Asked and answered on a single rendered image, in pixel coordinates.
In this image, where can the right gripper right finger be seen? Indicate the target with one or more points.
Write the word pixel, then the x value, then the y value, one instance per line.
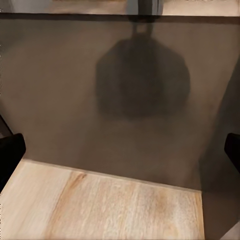
pixel 232 149

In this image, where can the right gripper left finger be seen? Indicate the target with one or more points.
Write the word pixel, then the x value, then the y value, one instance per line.
pixel 12 149

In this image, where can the fridge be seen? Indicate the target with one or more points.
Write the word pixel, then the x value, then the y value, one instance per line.
pixel 221 205

